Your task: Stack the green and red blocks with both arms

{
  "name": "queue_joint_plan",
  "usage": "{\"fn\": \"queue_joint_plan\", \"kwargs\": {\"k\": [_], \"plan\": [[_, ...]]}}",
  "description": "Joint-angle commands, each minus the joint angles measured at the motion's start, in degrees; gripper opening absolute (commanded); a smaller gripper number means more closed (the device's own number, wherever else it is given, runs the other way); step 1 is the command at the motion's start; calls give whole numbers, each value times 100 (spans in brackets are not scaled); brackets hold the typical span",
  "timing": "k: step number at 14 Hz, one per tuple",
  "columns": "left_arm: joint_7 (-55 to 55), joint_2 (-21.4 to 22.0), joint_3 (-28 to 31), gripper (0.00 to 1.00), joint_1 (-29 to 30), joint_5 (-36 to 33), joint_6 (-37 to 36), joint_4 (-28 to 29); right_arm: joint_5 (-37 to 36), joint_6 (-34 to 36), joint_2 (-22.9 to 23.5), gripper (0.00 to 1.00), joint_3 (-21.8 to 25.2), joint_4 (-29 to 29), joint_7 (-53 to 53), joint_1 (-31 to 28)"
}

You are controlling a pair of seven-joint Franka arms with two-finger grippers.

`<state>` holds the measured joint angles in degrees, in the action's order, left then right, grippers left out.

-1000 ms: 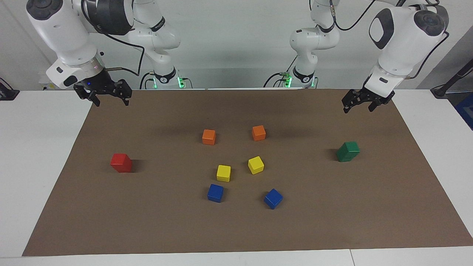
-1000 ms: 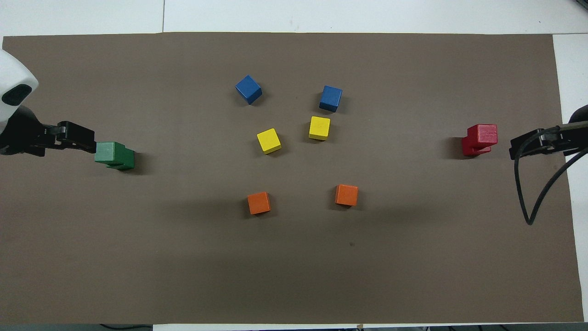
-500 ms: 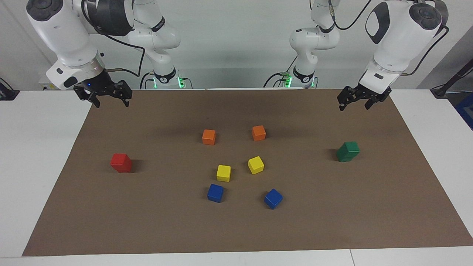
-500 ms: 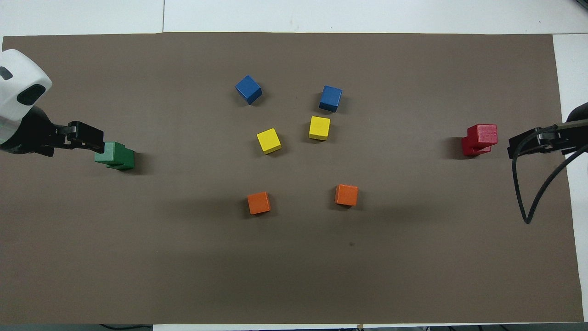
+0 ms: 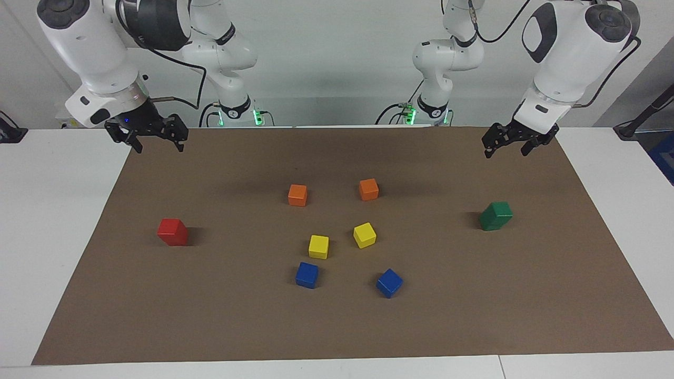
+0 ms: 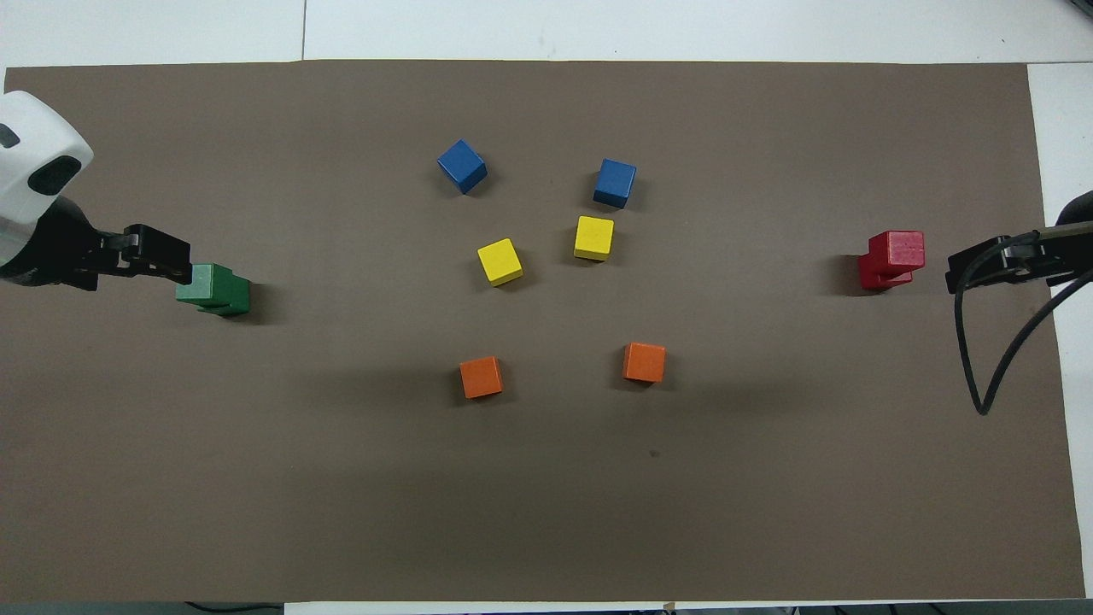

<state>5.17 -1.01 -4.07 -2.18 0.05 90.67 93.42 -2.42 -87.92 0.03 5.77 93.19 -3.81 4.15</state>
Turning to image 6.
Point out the orange wooden block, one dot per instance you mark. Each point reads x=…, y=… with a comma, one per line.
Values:
x=481, y=377
x=644, y=362

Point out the green wooden block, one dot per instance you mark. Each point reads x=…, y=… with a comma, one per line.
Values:
x=205, y=284
x=237, y=301

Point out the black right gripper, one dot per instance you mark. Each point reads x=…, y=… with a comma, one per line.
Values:
x=1081, y=243

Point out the yellow wooden block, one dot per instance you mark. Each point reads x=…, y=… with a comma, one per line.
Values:
x=499, y=260
x=593, y=237

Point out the red wooden block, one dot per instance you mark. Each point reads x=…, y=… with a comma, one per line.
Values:
x=898, y=249
x=875, y=278

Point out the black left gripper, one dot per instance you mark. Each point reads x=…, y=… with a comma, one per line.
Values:
x=55, y=252

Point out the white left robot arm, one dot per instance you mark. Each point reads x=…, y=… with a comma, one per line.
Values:
x=30, y=154

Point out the blue wooden block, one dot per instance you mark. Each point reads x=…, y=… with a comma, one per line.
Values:
x=615, y=183
x=462, y=166

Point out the brown table mat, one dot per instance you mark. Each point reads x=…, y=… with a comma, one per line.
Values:
x=546, y=495

